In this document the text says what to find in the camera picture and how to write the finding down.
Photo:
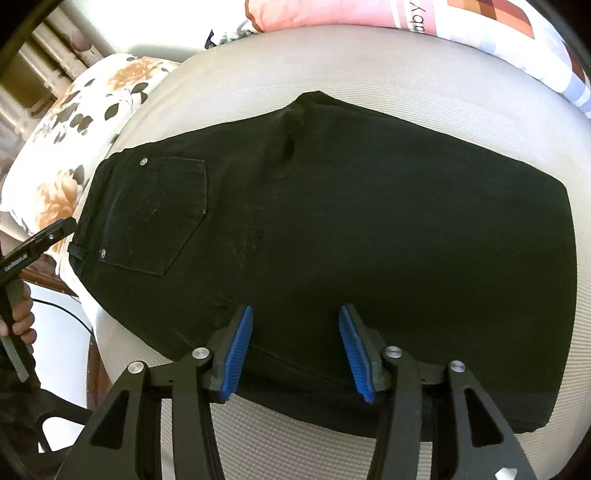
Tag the person left hand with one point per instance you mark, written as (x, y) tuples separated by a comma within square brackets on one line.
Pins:
[(21, 303)]

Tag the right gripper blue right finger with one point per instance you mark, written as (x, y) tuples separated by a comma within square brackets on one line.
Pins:
[(471, 437)]

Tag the floral white pillow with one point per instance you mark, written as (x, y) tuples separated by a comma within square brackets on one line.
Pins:
[(46, 181)]

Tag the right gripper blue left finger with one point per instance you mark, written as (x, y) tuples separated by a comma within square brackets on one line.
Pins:
[(121, 440)]

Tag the pink checkered long pillow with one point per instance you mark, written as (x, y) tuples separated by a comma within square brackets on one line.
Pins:
[(513, 31)]

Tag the brown striped curtain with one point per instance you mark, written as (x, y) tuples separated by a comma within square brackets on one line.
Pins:
[(39, 60)]

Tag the black pants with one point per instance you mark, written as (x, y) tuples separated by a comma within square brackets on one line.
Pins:
[(449, 250)]

